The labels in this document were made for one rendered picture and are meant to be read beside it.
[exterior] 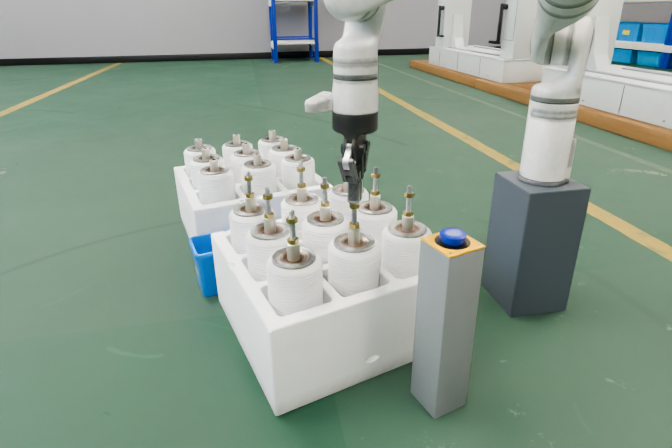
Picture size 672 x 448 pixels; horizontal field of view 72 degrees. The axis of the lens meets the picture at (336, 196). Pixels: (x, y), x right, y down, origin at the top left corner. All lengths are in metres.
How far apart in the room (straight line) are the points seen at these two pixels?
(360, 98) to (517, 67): 3.48
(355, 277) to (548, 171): 0.46
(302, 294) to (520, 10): 3.57
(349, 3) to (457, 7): 4.73
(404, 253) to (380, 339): 0.16
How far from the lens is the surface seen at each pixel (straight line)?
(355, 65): 0.72
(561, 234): 1.09
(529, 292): 1.12
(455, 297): 0.74
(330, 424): 0.86
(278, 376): 0.82
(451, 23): 5.39
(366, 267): 0.82
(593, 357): 1.10
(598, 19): 3.57
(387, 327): 0.88
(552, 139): 1.02
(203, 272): 1.15
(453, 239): 0.71
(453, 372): 0.84
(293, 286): 0.77
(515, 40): 4.12
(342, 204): 1.05
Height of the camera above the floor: 0.64
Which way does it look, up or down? 22 degrees down
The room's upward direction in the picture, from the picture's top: 1 degrees counter-clockwise
